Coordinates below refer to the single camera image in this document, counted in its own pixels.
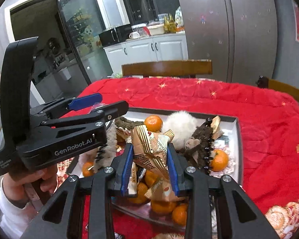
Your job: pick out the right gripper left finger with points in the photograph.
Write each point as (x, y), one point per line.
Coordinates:
(62, 215)

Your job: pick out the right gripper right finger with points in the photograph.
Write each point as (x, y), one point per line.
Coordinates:
(236, 214)

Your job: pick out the kraft triangular snack packet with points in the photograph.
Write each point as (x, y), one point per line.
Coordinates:
(162, 190)
(150, 149)

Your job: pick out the beige fluffy pompom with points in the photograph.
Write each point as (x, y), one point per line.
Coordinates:
(183, 125)

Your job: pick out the brown braided hair clip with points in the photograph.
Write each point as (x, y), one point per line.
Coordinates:
(126, 123)

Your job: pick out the black rectangular tray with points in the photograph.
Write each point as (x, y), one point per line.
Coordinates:
(226, 135)

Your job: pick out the clear packet with disc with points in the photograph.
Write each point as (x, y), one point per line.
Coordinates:
(96, 106)

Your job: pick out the black microwave oven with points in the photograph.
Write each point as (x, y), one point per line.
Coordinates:
(115, 35)

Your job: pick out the white kitchen cabinet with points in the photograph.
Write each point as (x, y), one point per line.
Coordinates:
(166, 47)

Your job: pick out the silver double-door refrigerator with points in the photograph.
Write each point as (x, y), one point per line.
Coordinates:
(238, 36)

